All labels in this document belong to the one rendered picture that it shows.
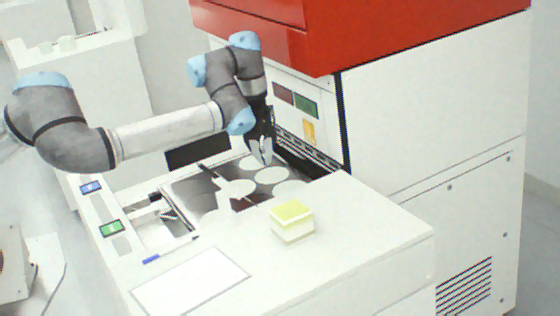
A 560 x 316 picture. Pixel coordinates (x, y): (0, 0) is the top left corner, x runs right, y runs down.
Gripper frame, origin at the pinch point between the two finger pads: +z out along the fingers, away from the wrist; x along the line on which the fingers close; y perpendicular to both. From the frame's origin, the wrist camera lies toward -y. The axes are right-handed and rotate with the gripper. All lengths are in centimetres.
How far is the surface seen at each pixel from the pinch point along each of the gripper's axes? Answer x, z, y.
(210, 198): 15.8, 7.3, -4.8
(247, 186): 6.2, 7.2, 0.3
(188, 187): 24.1, 7.3, 2.1
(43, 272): 60, 15, -25
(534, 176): -108, 87, 127
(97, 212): 42.5, 1.6, -17.7
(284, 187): -4.6, 7.2, -1.6
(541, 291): -92, 97, 53
